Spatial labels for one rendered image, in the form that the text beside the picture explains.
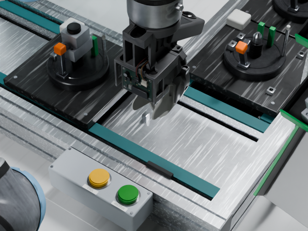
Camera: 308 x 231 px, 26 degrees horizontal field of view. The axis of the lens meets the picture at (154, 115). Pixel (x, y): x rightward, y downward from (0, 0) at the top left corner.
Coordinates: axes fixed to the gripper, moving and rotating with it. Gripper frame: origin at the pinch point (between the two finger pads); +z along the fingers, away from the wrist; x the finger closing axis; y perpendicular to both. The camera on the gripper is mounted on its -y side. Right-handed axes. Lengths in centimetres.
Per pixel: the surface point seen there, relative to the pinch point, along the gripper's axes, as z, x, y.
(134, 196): 26.0, -5.0, 1.6
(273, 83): 26.1, 2.3, -41.2
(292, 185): 20.8, 19.7, -13.8
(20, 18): 29, -62, -29
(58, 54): 17.1, -35.6, -14.0
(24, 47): 32, -56, -23
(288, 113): 2.2, 16.5, -12.3
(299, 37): -13.7, 15.7, -12.2
